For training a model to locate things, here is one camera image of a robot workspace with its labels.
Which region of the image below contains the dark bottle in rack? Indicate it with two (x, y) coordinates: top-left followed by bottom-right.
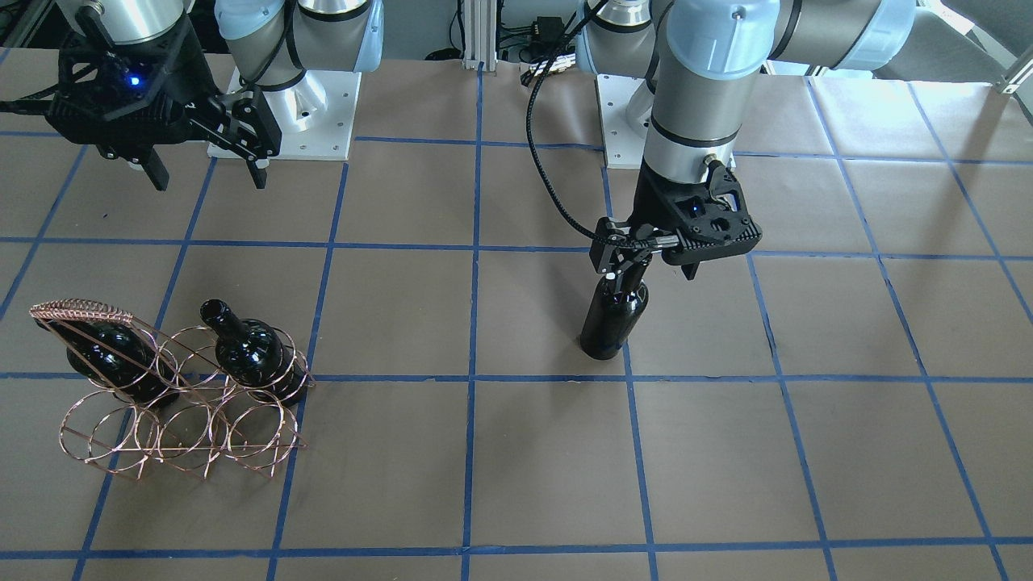
(199, 299), (311, 408)

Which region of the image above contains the black power adapter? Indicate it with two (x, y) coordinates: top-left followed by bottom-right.
(529, 16), (566, 52)

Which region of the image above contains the dark wine bottle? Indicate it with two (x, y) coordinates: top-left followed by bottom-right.
(580, 277), (649, 360)

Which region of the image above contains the dark bottle under rack handle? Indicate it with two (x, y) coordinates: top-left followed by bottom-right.
(36, 320), (178, 409)

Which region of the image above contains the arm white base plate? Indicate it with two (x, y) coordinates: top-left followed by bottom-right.
(596, 74), (654, 169)
(207, 68), (362, 161)

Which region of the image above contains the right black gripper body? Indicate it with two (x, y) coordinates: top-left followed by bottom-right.
(45, 16), (282, 161)

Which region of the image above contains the copper wire wine rack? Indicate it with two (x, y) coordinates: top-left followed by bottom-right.
(29, 299), (314, 479)

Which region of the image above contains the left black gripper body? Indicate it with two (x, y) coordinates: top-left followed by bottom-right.
(590, 161), (763, 275)

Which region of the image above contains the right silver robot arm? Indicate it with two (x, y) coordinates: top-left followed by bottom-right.
(32, 1), (384, 190)

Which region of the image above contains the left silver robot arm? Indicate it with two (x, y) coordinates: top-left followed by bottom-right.
(584, 1), (918, 297)

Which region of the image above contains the aluminium frame post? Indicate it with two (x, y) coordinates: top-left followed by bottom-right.
(460, 0), (499, 77)

